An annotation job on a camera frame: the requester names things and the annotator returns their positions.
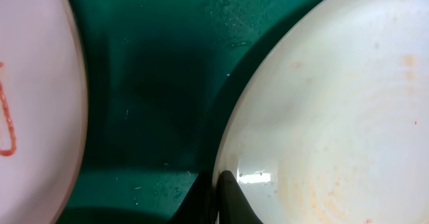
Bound teal plastic tray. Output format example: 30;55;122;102
59;0;322;223

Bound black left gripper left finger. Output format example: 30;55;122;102
168;172;215;224

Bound white plate with ketchup streak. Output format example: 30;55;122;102
213;0;428;223

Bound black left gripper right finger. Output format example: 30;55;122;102
217;170;262;224

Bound white plate with red squiggle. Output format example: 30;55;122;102
1;0;88;223

